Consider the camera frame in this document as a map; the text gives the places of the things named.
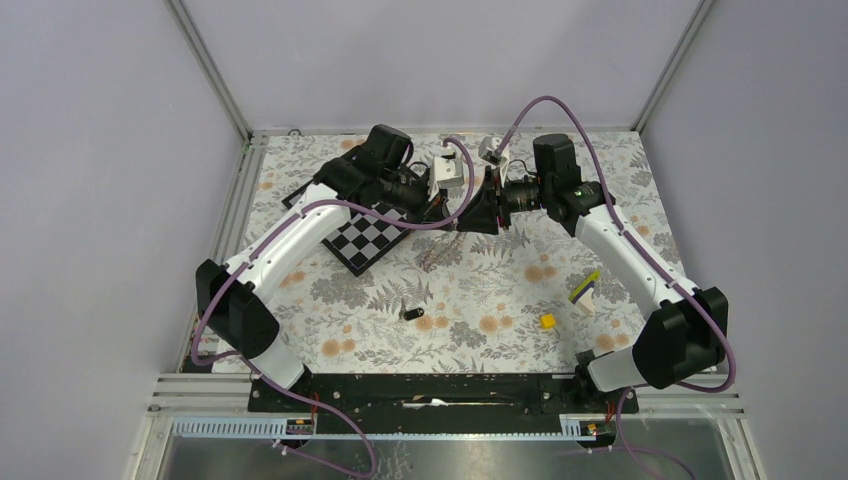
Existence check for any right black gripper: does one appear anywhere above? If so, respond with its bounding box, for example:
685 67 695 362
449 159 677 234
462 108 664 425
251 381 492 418
456 166 552 237

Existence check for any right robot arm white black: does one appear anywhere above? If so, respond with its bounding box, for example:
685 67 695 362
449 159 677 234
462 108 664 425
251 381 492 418
457 134 728 412

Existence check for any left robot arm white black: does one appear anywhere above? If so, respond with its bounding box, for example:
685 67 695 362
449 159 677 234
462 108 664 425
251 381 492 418
195 124 474 411

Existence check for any black white chessboard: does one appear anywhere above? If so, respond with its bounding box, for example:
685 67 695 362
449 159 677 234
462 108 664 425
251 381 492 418
313 165 411 277

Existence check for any floral table mat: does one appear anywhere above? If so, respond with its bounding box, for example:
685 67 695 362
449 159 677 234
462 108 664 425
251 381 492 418
243 131 682 373

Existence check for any yellow cube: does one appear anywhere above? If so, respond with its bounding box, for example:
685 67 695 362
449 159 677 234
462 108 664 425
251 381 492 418
539 314 557 330

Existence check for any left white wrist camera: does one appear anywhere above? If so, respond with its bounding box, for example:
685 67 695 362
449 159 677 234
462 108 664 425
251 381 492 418
428 147 465 200

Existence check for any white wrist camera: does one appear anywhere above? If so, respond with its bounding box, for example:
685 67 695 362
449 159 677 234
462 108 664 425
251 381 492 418
428 147 465 200
478 136 511 178

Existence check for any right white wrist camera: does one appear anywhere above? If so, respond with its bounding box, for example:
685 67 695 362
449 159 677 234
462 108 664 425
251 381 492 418
478 136 511 178

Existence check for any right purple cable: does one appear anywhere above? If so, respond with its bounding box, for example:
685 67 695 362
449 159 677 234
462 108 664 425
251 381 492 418
496 95 738 480

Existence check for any purple cable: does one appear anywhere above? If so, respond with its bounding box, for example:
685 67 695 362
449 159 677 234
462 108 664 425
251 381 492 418
190 137 477 478
496 95 738 480

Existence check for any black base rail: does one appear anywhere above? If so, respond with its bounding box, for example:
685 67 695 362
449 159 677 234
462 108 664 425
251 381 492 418
247 373 639 426

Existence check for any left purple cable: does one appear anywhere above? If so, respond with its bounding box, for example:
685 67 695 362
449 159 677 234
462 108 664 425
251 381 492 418
190 137 477 478

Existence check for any white cable duct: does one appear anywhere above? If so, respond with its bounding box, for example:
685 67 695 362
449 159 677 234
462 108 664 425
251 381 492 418
172 411 596 442

